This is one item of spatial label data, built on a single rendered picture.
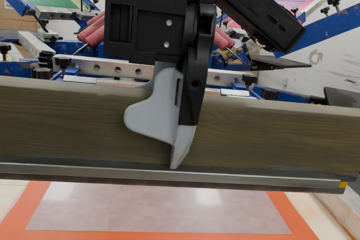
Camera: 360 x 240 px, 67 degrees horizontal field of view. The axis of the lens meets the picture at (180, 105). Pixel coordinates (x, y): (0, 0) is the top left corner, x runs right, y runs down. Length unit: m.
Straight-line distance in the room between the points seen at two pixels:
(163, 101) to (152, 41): 0.05
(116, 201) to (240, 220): 0.18
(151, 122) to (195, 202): 0.23
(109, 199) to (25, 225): 0.11
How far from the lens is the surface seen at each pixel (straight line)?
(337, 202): 0.49
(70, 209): 0.42
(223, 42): 1.32
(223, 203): 0.45
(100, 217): 0.40
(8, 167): 0.28
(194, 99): 0.21
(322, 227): 0.47
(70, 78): 0.78
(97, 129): 0.25
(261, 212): 0.45
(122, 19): 0.22
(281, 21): 0.24
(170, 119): 0.23
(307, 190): 0.34
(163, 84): 0.22
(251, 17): 0.23
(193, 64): 0.20
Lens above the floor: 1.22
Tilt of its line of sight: 18 degrees down
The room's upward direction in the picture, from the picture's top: 7 degrees clockwise
